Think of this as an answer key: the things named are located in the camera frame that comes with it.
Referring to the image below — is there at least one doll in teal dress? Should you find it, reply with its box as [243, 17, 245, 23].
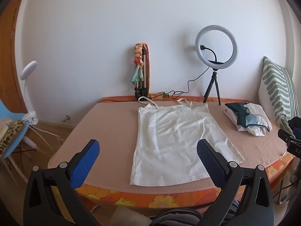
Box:
[130, 44, 145, 84]

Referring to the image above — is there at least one white lamp cable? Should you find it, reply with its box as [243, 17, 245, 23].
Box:
[28, 124, 64, 151]

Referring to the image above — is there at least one white ring light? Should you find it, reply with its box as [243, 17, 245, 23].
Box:
[195, 25, 238, 70]

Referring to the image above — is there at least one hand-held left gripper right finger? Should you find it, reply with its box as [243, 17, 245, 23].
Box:
[197, 139, 275, 226]

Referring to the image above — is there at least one blue chair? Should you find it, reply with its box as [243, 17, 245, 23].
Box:
[0, 99, 38, 184]

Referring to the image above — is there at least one small black tripod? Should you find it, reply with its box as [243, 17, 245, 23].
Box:
[203, 69, 222, 106]

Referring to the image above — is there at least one folded silver tripod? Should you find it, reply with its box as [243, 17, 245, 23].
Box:
[134, 44, 151, 99]

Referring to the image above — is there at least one folded teal garment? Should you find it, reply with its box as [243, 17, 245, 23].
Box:
[224, 102, 271, 132]

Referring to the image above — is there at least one leopard print cloth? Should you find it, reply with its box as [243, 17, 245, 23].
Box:
[0, 119, 26, 156]

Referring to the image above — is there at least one black cable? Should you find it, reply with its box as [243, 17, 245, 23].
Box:
[97, 66, 212, 103]

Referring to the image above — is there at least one person's leg in striped pants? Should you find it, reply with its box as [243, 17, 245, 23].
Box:
[150, 207, 238, 226]

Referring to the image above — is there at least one folded clothes pile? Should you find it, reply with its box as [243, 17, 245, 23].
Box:
[223, 103, 273, 137]

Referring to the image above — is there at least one green striped pillow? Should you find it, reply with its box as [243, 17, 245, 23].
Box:
[258, 56, 295, 132]

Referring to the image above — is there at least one white tank top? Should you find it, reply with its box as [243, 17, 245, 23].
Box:
[129, 96, 245, 187]

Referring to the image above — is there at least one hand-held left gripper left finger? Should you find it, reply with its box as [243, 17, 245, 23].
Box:
[23, 139, 101, 226]

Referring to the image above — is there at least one wooden door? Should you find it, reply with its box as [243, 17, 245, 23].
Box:
[0, 0, 31, 120]

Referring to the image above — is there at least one white clip lamp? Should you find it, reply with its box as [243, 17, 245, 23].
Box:
[20, 61, 39, 125]

